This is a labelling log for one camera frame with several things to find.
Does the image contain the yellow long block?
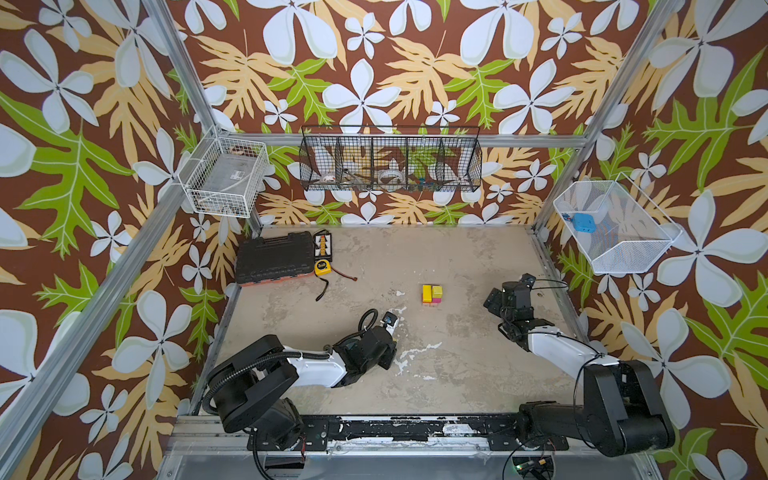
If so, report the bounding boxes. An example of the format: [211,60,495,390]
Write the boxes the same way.
[422,284,433,304]

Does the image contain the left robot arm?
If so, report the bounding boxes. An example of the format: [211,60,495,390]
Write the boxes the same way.
[201,325,397,450]

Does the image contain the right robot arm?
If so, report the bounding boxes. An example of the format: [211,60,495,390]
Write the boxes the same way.
[484,274,676,457]

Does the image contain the yellow tape measure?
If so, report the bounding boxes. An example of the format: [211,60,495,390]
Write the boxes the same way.
[314,259,333,277]

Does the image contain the blue object in basket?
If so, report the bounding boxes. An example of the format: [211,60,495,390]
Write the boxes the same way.
[563,213,597,234]

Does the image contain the black and red tool case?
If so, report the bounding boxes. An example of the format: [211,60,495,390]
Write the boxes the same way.
[235,231,315,286]

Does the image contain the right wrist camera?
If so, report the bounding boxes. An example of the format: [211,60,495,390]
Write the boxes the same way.
[520,273,536,289]

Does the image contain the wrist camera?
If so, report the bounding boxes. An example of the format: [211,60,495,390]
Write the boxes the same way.
[520,273,536,289]
[382,311,399,336]

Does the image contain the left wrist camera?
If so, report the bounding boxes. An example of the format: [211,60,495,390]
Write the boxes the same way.
[382,311,399,336]

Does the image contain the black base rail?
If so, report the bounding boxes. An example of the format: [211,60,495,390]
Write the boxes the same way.
[244,413,569,453]

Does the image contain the white wire basket right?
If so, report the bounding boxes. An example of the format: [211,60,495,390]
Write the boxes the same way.
[554,174,683,276]

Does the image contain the white wire basket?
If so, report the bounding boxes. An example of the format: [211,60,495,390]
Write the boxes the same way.
[554,174,683,276]
[179,136,270,218]

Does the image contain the black wire basket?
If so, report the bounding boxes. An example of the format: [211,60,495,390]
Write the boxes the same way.
[297,125,483,192]

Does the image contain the white wire basket left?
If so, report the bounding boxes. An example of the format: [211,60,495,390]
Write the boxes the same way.
[179,136,270,218]

